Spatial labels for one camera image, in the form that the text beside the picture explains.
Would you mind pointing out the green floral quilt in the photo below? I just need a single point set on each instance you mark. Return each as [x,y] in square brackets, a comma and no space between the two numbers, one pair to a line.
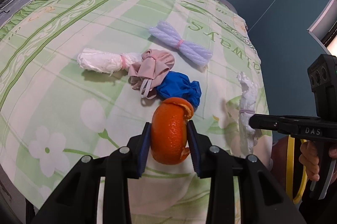
[53,112]

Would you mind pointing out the orange peel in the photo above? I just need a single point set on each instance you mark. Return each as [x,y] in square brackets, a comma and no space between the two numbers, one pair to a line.
[168,131]

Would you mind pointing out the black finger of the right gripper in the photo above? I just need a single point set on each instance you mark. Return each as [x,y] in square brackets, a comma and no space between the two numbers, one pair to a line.
[270,122]

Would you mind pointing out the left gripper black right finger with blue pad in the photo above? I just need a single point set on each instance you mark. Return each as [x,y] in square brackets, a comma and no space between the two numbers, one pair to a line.
[262,199]

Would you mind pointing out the person's right hand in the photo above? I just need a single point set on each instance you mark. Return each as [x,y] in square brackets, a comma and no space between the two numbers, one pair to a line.
[310,160]

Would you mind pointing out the window with brown frame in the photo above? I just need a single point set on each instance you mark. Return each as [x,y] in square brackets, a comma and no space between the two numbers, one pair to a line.
[323,29]

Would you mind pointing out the blue glove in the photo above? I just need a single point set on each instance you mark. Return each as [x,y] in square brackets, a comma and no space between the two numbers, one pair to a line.
[178,85]

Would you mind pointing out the white tissue bundle pink band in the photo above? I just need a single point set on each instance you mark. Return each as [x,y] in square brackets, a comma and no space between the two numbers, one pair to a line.
[105,62]

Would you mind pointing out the lavender foam net bundle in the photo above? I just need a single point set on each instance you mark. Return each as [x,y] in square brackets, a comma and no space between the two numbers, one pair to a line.
[168,35]

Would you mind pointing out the pink face mask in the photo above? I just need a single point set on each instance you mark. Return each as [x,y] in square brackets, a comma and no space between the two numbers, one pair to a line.
[150,72]

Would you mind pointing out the black tracking camera box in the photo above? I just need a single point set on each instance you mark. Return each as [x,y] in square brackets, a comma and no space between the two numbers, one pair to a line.
[322,75]

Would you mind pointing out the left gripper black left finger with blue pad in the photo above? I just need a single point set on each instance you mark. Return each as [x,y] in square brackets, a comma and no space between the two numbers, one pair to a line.
[75,199]

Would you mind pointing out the yellow rimmed black trash bin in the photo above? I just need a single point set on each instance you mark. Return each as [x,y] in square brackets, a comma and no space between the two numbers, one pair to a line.
[287,169]

